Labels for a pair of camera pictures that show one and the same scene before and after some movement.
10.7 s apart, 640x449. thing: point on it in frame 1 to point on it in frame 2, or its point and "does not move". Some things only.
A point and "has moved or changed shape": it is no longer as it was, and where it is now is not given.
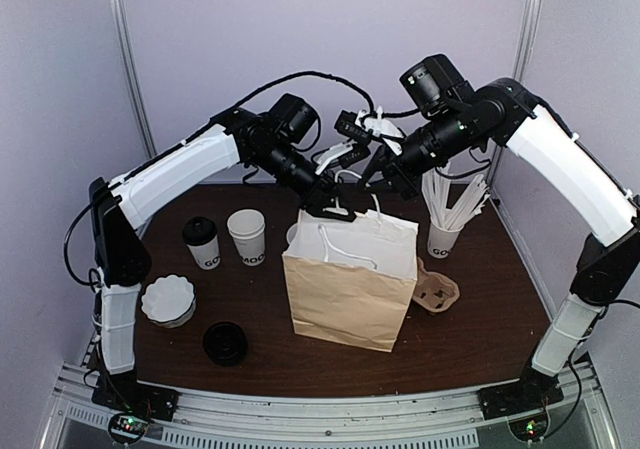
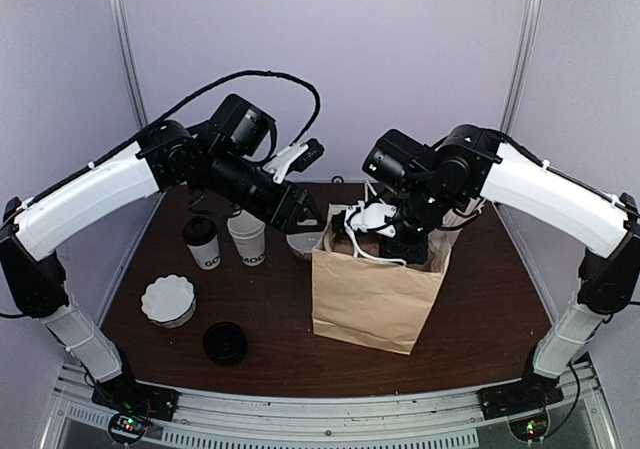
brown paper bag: [351, 281] has moved or changed shape
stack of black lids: [225, 343] does not move
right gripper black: [399, 179] to [415, 254]
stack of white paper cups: [248, 229] does not move
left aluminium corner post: [118, 6] does not move
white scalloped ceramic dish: [169, 300] does not move
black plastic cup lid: [198, 231] does not move
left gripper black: [321, 195] to [294, 212]
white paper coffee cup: [208, 254] does not move
